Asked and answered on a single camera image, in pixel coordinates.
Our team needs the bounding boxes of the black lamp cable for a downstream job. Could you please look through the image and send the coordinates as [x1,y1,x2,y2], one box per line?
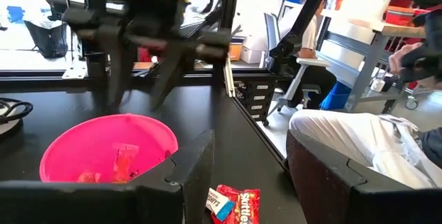
[0,97,35,125]

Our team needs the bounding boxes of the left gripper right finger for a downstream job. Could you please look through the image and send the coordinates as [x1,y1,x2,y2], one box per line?
[285,129,367,224]

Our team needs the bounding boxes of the silver mounting bracket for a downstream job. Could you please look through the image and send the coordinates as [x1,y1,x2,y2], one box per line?
[61,65,88,80]

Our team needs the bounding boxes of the black frame strut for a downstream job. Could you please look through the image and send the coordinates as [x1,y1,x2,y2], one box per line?
[267,0,343,77]

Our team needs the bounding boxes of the pink plastic face bucket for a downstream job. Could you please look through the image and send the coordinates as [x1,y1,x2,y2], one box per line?
[39,113,180,184]

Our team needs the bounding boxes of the black labelled drawer unit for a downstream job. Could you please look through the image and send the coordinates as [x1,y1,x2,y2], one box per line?
[233,78,278,122]

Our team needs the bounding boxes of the clear wrapped orange candy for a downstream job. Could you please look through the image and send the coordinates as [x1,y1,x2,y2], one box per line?
[110,142,140,184]

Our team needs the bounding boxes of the black frame post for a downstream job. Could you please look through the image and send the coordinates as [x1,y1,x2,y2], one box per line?
[220,0,241,88]

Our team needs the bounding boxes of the grey office chair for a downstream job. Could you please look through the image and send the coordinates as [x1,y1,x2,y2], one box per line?
[262,12,332,127]

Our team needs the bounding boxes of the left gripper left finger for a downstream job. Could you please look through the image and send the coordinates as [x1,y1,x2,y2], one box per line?
[129,129,215,224]

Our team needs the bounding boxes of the cart caster wheel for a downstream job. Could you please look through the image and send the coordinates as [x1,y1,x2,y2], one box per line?
[403,85,442,111]

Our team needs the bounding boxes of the orange box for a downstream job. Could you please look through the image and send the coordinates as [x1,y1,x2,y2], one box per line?
[229,42,243,62]

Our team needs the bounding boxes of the red Skittles bag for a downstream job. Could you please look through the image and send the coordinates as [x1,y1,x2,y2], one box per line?
[211,183,262,224]

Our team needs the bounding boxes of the white panel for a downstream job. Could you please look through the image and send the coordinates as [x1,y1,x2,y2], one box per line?
[326,0,398,45]

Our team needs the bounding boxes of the red boxes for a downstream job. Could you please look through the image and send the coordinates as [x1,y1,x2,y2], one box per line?
[385,0,429,28]

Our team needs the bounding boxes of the white blue Hershey's bar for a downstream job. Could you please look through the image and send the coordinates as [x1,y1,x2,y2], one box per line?
[206,187,236,223]

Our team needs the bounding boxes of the black bag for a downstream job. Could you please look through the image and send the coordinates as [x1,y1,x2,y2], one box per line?
[23,19,69,59]

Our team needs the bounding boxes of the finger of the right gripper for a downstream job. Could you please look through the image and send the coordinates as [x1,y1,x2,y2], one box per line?
[99,26,138,111]
[149,42,197,111]

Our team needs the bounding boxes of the white mug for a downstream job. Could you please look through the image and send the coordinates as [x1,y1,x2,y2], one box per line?
[369,77,387,93]

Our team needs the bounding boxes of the white cardboard boxes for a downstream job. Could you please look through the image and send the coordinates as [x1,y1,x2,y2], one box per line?
[240,33,267,65]

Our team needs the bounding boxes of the grey workbench wooden top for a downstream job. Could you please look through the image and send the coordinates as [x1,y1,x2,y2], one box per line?
[319,18,427,113]

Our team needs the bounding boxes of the person's hand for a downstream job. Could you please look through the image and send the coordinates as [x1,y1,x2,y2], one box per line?
[388,41,426,76]

